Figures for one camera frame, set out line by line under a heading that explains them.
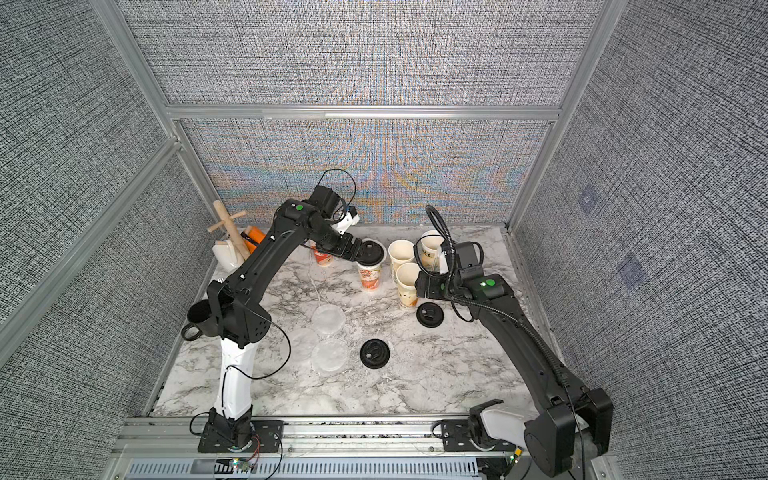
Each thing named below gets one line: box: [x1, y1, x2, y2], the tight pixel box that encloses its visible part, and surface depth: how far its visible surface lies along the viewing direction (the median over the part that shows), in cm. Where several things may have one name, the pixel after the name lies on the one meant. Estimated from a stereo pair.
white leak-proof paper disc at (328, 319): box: [311, 304, 346, 335], surface depth 96 cm
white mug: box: [212, 240, 245, 271], surface depth 100 cm
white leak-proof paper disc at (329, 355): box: [311, 339, 349, 372], surface depth 88 cm
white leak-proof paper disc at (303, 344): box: [292, 328, 315, 361], surface depth 92 cm
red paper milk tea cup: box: [314, 248, 333, 267], surface depth 107 cm
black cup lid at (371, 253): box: [356, 240, 384, 266], surface depth 90 cm
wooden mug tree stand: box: [207, 200, 251, 261], surface depth 91 cm
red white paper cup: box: [356, 255, 387, 292], surface depth 94 cm
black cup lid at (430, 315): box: [416, 302, 445, 329], surface depth 97 cm
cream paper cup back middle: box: [388, 239, 415, 279], surface depth 95 cm
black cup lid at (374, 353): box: [360, 338, 390, 369], surface depth 87 cm
